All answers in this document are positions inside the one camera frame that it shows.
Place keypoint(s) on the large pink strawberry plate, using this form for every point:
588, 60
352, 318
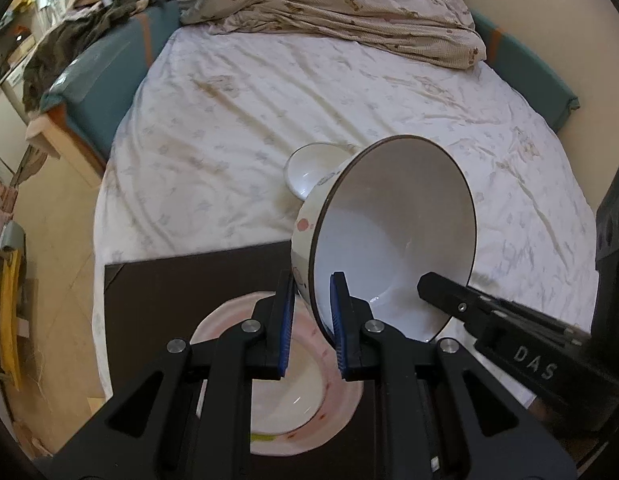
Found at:
342, 400

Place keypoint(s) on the wooden bed frame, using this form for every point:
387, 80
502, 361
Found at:
64, 145

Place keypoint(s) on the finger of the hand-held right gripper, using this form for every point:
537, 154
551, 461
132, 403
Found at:
439, 290

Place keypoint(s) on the teal mattress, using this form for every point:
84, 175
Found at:
104, 85

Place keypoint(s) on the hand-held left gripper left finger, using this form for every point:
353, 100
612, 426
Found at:
287, 330

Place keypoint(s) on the crumpled beige blanket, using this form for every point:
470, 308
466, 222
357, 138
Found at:
339, 5

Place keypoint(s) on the black table mat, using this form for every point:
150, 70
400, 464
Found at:
189, 285

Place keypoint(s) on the yellow cloth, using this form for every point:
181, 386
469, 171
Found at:
11, 320

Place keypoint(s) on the olive clothes pile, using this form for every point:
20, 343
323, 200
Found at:
69, 45

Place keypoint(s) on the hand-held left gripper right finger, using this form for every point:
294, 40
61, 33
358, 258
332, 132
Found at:
338, 325

